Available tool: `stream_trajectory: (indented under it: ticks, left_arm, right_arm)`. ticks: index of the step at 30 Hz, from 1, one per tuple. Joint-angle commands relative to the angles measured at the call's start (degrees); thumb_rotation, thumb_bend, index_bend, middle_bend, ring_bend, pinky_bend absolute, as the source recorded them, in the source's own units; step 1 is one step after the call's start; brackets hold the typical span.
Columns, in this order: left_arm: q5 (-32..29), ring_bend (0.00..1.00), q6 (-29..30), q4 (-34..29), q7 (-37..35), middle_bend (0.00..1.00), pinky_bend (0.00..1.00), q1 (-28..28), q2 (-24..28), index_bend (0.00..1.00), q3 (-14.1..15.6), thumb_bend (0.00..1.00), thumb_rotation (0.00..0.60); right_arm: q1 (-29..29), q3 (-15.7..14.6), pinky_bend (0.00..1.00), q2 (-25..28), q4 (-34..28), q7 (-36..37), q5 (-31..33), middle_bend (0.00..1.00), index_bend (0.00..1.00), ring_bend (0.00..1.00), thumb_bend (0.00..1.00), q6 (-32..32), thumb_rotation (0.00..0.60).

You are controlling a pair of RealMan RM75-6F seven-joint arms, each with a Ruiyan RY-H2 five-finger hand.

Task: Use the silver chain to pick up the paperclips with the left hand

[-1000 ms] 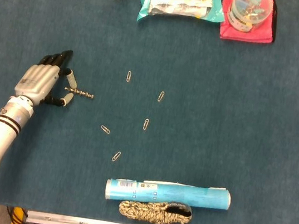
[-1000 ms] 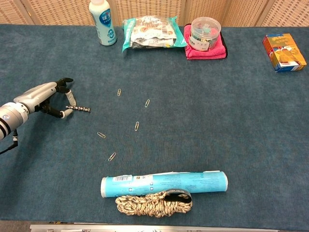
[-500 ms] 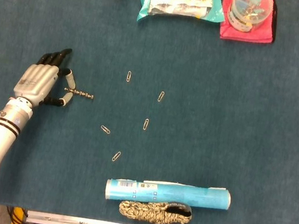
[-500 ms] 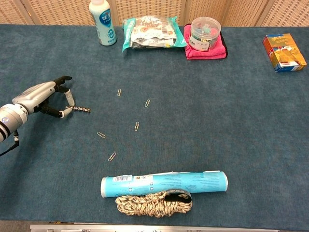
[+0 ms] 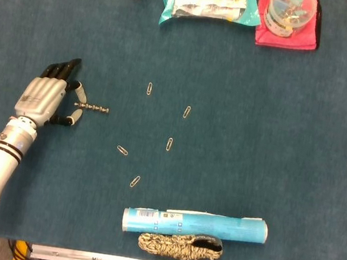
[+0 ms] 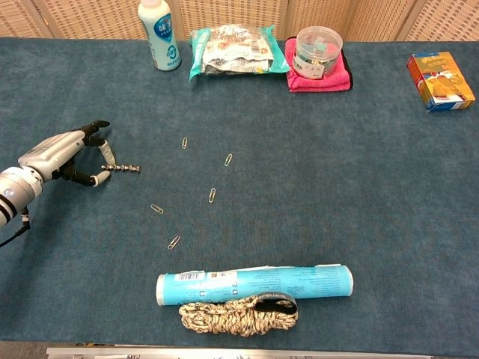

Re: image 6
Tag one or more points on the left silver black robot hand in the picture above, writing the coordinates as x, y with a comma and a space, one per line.
52, 153

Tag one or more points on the gold metal paper clip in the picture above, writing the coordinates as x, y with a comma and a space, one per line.
228, 160
173, 242
212, 195
156, 209
184, 143

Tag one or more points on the clear round container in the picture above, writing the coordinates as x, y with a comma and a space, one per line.
318, 52

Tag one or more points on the white blue drink bottle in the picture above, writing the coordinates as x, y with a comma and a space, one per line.
161, 37

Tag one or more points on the teal plastic snack bag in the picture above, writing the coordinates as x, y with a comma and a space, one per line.
235, 52

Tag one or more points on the woven wicker folding screen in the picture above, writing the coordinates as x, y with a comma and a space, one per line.
232, 15

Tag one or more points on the light blue cylindrical roll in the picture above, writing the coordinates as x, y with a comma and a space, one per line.
254, 284

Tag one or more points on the pink folded cloth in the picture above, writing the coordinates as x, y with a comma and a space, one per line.
318, 84

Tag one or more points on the orange blue cardboard box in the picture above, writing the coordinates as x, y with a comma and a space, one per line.
441, 82

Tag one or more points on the aluminium frame rail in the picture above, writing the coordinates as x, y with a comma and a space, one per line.
224, 353

